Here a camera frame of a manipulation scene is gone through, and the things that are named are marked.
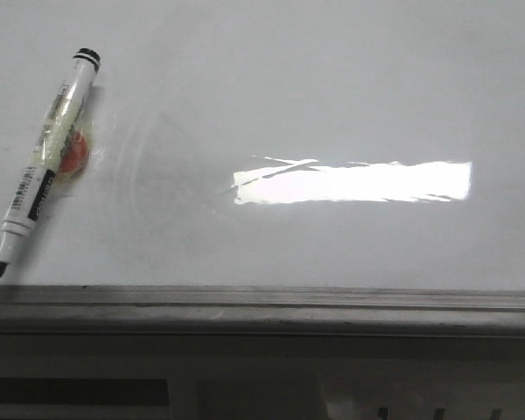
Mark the grey cabinet below whiteboard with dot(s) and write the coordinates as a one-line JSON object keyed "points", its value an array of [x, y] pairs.
{"points": [[259, 377]]}

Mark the white black whiteboard marker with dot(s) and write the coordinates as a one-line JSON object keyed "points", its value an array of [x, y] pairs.
{"points": [[44, 162]]}

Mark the white whiteboard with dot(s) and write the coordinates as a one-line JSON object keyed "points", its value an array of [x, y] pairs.
{"points": [[271, 167]]}

